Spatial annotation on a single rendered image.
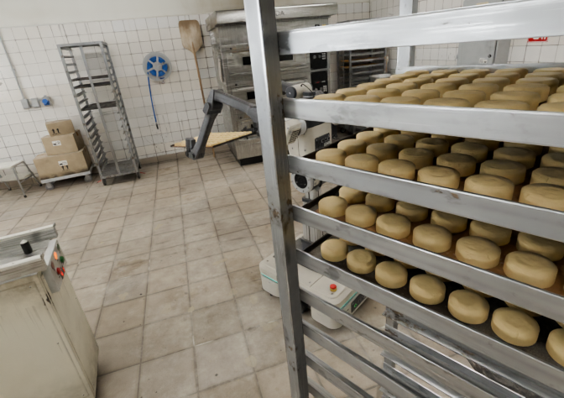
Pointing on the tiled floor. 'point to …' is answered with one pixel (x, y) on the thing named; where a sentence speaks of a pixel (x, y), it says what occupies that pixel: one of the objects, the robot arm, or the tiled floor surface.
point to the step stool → (16, 174)
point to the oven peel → (191, 41)
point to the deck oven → (229, 55)
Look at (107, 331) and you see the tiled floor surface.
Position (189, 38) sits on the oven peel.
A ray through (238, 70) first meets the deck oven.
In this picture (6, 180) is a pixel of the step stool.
